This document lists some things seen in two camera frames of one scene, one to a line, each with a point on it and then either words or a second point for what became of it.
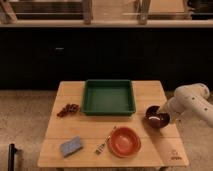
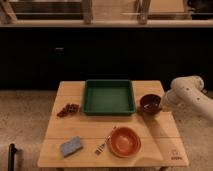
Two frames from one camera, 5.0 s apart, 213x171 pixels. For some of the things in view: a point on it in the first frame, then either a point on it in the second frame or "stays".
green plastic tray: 108,97 stays
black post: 11,157 stays
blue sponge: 71,146 stays
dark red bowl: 156,119 to 150,103
